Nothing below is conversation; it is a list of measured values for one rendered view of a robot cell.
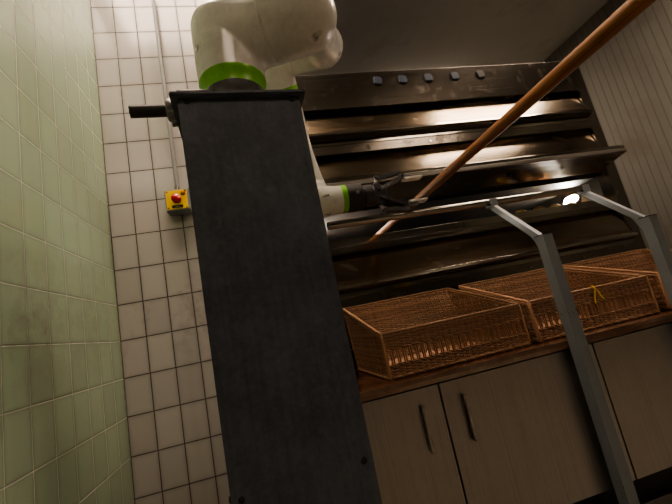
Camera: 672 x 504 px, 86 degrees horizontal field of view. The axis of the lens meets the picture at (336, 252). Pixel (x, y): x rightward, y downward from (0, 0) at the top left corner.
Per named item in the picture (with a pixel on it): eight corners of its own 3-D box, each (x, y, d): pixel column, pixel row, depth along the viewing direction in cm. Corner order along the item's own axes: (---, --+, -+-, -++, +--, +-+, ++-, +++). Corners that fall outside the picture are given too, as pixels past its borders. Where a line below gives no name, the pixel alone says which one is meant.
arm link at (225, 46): (266, 63, 64) (249, -26, 67) (186, 89, 66) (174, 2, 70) (289, 103, 76) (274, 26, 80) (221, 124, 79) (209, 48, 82)
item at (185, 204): (170, 216, 165) (167, 196, 167) (193, 213, 167) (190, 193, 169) (165, 211, 158) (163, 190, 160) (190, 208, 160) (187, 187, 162)
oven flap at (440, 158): (310, 192, 179) (301, 163, 189) (602, 155, 218) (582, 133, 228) (310, 186, 175) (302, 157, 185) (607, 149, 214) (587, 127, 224)
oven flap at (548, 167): (315, 189, 165) (312, 211, 183) (627, 150, 203) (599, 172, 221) (314, 184, 166) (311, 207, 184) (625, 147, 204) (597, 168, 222)
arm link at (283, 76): (281, 33, 102) (287, 34, 113) (239, 47, 104) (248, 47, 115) (301, 100, 111) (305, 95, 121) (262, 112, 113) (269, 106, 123)
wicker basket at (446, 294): (352, 369, 162) (339, 308, 167) (463, 342, 175) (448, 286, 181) (388, 382, 116) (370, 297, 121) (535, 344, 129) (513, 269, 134)
